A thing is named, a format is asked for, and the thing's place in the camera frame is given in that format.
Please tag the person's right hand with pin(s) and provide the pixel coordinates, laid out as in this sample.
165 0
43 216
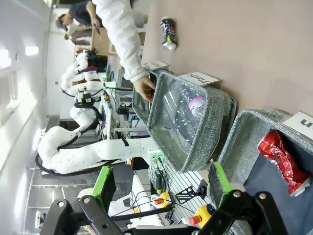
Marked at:
144 88

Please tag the crushed black drink can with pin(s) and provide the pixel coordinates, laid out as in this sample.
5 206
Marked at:
168 31

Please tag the tan cardboard panel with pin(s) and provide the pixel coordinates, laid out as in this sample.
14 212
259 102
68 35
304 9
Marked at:
100 41

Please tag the grey fabric basket Can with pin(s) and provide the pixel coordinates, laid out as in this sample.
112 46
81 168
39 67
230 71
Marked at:
244 147

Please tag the yellow emergency stop button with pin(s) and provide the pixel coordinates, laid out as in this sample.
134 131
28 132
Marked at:
160 200
201 215

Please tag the crushed red drink can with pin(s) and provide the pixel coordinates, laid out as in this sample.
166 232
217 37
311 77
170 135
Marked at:
281 156

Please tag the clear plastic water bottle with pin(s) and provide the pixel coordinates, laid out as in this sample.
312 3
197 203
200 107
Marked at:
195 105

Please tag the bystander with grey cap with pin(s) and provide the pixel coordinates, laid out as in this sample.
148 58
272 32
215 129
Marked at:
80 12

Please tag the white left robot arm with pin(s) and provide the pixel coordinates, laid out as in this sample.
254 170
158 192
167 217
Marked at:
73 156

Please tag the grey fabric basket Plastic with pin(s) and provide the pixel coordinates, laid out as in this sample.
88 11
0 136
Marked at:
215 122

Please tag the black perforated bracket plate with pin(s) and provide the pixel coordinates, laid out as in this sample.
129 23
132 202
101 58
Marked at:
183 195

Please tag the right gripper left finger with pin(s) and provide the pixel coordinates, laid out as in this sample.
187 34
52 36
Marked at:
102 191

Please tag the person's right forearm white sleeve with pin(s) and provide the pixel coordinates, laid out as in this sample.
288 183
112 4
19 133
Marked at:
129 63

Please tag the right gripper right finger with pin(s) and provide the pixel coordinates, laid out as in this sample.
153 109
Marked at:
220 181

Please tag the grey fabric basket Bottle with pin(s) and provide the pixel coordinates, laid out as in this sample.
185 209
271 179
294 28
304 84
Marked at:
139 107

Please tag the brown glass bottle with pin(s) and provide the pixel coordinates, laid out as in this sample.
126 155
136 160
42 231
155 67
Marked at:
152 78

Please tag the white label Plastic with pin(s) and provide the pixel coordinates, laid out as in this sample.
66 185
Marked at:
199 78

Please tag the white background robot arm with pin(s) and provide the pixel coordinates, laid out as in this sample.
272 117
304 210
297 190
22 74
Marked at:
67 80

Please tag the grey grooved metal stand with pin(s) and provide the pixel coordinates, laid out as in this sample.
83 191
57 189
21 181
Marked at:
181 178

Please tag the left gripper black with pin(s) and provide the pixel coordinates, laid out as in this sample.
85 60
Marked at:
85 96

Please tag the white label Can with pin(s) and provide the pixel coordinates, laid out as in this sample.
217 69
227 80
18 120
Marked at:
300 122

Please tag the white equipment desk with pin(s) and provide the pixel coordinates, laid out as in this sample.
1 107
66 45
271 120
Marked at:
115 122

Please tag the person in white hoodie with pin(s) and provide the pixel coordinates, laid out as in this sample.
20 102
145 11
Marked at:
107 12

